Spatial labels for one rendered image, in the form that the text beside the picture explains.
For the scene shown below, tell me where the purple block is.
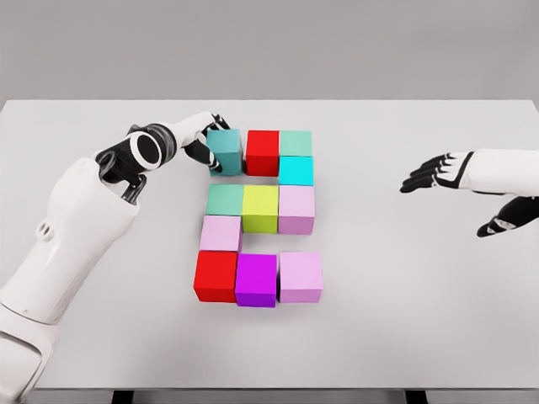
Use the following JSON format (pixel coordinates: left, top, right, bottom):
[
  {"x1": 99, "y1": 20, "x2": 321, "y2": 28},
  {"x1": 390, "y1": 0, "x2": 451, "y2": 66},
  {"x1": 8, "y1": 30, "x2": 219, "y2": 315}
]
[{"x1": 234, "y1": 252, "x2": 279, "y2": 308}]

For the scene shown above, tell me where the red block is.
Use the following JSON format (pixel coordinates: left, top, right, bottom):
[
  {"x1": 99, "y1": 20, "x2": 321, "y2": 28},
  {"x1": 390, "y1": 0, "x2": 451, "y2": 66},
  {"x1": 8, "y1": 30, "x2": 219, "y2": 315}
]
[
  {"x1": 193, "y1": 250, "x2": 240, "y2": 303},
  {"x1": 244, "y1": 130, "x2": 281, "y2": 177}
]

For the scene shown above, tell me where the cyan block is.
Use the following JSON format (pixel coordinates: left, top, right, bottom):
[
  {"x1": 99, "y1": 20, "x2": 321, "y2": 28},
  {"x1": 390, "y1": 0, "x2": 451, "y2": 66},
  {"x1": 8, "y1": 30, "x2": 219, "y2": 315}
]
[{"x1": 278, "y1": 155, "x2": 316, "y2": 188}]

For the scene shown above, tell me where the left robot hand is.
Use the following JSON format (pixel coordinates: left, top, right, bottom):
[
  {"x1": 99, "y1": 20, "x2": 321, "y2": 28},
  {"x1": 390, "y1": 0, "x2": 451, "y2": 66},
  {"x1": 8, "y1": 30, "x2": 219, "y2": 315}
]
[{"x1": 180, "y1": 110, "x2": 232, "y2": 173}]

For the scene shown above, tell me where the yellow-green block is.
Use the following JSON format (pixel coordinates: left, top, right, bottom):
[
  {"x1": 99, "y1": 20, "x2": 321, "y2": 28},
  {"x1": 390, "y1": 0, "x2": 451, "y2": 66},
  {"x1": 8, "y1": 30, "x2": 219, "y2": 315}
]
[{"x1": 241, "y1": 184, "x2": 280, "y2": 235}]

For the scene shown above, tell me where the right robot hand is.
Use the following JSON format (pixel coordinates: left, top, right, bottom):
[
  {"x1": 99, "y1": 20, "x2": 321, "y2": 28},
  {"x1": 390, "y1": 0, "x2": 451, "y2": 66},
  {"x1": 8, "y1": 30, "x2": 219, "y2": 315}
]
[{"x1": 399, "y1": 148, "x2": 539, "y2": 238}]

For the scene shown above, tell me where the pink block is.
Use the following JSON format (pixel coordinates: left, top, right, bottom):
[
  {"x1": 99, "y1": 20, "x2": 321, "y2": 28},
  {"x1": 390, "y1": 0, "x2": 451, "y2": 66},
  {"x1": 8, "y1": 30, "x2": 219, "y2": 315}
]
[
  {"x1": 198, "y1": 215, "x2": 243, "y2": 253},
  {"x1": 277, "y1": 184, "x2": 317, "y2": 236},
  {"x1": 278, "y1": 251, "x2": 324, "y2": 304}
]

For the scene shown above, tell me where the pale green block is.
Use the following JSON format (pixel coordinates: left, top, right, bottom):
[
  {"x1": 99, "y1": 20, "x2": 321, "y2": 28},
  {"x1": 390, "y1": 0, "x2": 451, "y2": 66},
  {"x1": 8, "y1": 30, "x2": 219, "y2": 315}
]
[
  {"x1": 203, "y1": 183, "x2": 246, "y2": 218},
  {"x1": 279, "y1": 130, "x2": 313, "y2": 158}
]

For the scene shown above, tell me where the dark teal block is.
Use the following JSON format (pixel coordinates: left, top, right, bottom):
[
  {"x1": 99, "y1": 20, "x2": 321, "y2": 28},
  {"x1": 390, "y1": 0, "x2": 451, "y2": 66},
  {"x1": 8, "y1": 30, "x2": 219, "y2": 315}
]
[{"x1": 205, "y1": 128, "x2": 244, "y2": 177}]

